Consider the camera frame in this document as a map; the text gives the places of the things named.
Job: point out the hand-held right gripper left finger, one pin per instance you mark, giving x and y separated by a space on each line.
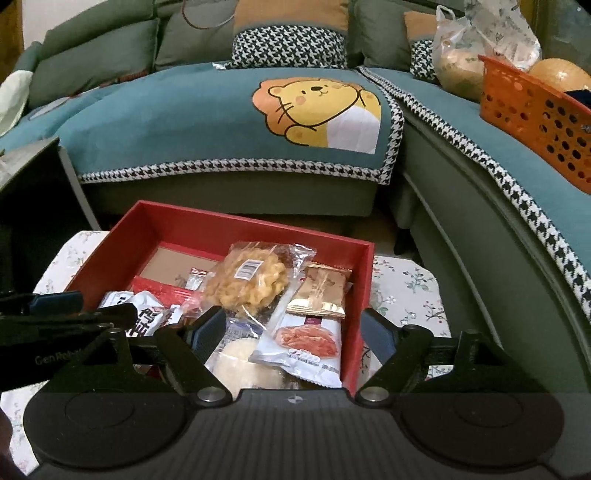
210 330

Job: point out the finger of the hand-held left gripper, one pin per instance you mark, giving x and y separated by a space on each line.
115 316
55 302

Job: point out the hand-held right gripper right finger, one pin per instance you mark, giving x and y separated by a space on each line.
376 332

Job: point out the white packet red chili print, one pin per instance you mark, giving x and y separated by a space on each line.
138 300

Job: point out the round white cake clear wrapper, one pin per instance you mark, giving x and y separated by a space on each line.
240 360

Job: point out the white red stick packet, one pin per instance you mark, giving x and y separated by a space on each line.
157 286

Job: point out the clear fried twist snack packet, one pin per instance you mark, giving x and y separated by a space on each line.
249 286

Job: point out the gold brown snack packet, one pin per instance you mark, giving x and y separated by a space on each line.
323 286

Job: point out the large white spicy strip packet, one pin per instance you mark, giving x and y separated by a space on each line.
304 341

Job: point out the red cardboard box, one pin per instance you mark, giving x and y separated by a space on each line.
258 230

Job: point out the floral tablecloth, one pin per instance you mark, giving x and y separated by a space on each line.
406 286

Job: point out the grey side table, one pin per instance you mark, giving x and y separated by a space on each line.
27 161

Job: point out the green sofa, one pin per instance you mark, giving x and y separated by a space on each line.
452 207

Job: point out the cream white cloth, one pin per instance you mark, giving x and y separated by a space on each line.
14 101

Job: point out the teal lion sofa cover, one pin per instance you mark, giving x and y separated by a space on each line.
161 115

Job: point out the teal houndstooth-trim sofa cover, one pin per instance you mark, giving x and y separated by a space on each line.
461 124

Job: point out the green sofa back cushion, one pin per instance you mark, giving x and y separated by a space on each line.
378 32
92 16
92 64
194 41

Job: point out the orange perforated plastic basket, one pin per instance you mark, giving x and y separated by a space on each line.
521 106

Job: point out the clear plastic bag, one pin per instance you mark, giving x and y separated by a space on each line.
457 69

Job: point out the tan houndstooth pillow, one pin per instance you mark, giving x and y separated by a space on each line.
420 27
286 18

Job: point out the dark small object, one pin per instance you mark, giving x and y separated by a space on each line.
579 97

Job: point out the yellow pomelo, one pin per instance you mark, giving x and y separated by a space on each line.
558 74

